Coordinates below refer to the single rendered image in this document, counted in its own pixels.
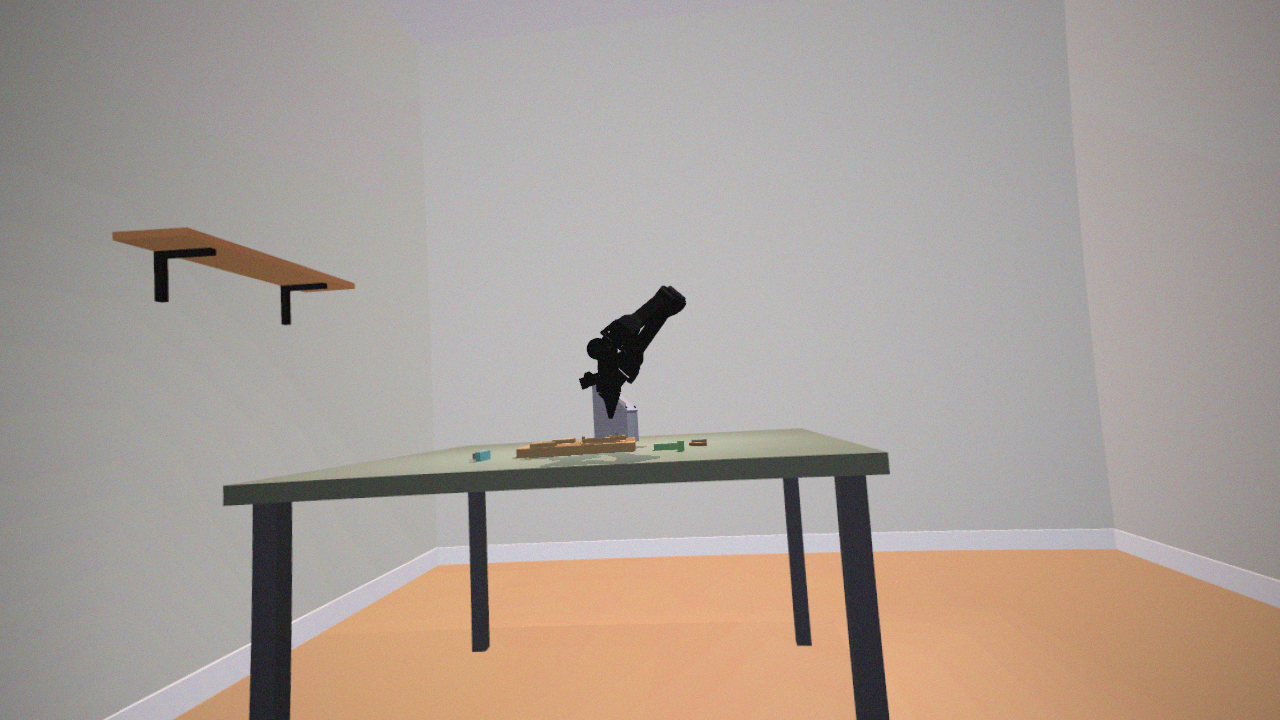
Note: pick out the orange square puzzle board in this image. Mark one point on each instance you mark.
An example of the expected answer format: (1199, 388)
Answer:
(608, 444)

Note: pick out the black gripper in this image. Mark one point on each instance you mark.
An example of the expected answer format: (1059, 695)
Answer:
(610, 386)

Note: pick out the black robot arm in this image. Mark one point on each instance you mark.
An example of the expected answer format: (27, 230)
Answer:
(624, 332)

